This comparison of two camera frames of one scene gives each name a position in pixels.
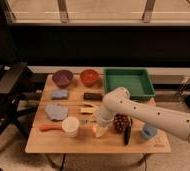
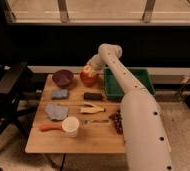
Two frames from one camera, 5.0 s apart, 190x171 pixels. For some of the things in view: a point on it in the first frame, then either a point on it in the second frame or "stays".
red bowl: (89, 77) stays
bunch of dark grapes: (121, 122) stays
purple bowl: (62, 78) stays
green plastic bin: (137, 80) stays
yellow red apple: (94, 131) -> (88, 75)
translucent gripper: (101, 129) -> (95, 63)
